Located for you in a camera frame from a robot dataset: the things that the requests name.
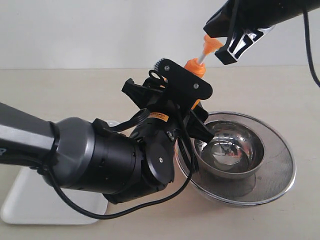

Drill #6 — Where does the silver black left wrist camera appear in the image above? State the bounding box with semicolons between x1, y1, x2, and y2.
154;58;213;113

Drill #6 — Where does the white rectangular plastic tray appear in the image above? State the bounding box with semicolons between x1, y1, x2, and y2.
0;119;118;225

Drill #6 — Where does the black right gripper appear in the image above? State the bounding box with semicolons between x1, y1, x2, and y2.
203;0;278;66

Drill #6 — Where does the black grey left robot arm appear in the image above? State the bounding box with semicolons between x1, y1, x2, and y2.
0;78;213;204

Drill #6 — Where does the small stainless steel bowl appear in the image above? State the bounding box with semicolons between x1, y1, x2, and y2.
193;120;265;180

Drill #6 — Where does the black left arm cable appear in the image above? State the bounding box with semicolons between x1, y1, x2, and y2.
32;69;200;220

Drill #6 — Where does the orange pump soap bottle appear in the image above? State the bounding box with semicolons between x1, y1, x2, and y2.
183;34;223;110

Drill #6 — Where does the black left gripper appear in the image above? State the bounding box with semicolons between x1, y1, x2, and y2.
121;78;214;141

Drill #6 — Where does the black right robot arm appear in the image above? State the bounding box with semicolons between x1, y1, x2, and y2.
203;0;320;65

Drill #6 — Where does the steel mesh strainer basin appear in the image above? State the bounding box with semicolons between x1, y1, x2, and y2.
190;111;297;206

